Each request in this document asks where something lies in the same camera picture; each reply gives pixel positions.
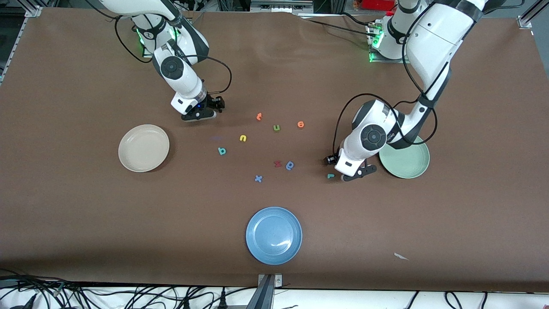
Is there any green round plate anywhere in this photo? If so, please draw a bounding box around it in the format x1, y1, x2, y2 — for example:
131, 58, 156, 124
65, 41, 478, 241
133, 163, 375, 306
379, 136, 430, 179

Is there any beige round plate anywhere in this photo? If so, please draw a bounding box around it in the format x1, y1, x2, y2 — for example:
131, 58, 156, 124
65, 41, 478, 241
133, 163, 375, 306
118, 124, 170, 173

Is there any black base power cable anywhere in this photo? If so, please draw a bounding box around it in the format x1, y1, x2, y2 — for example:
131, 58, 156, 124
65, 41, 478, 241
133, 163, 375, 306
298, 15, 378, 38

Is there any red box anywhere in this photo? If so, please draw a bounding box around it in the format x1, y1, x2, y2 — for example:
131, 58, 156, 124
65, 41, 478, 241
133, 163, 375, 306
359, 0, 396, 11

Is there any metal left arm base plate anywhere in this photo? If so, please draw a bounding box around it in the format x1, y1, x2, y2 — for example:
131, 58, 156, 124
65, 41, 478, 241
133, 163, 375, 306
369, 21, 408, 64

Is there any grey metal device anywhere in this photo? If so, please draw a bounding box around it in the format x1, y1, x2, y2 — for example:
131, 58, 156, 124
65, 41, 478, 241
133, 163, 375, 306
250, 0, 314, 13

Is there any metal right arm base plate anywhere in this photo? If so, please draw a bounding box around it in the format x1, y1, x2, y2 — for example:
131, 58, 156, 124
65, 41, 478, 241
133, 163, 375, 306
143, 19, 189, 58

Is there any blue round plate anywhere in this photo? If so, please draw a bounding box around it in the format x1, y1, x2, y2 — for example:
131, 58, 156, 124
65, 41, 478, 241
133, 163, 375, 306
246, 207, 303, 265

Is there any aluminium corner post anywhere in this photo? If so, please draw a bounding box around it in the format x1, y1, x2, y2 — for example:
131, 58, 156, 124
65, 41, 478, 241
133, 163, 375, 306
517, 0, 549, 30

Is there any aluminium profile with bracket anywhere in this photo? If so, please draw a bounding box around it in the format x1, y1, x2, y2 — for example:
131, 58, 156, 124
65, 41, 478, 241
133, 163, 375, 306
247, 273, 284, 309

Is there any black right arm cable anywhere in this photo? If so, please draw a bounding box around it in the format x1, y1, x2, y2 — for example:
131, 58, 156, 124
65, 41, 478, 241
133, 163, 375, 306
114, 15, 232, 95

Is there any black cable bundle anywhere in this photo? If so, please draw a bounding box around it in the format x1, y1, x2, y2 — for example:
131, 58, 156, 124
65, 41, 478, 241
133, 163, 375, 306
0, 268, 247, 309

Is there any brown table cover sheet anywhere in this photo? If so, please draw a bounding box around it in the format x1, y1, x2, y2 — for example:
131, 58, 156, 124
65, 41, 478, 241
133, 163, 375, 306
0, 8, 549, 293

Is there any aluminium frame rail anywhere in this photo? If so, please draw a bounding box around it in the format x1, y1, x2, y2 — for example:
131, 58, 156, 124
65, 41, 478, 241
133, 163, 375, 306
0, 5, 43, 82

